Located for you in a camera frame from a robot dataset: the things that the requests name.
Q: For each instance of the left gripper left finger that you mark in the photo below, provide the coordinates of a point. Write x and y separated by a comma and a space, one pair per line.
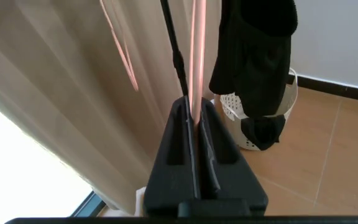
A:
172, 180

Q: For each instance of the black shorts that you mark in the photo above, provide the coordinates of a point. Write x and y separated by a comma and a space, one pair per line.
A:
253, 62

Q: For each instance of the black clothes rack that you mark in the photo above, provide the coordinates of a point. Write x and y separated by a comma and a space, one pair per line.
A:
177, 62

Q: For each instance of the beige curtain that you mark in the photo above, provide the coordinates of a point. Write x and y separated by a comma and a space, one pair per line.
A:
57, 77

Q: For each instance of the white laundry basket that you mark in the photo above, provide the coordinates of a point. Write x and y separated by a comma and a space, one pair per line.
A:
232, 107

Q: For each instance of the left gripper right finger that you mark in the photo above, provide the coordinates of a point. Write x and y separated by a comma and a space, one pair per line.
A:
238, 183

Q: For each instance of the pink clothes hanger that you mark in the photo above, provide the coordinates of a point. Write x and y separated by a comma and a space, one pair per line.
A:
197, 62
132, 79

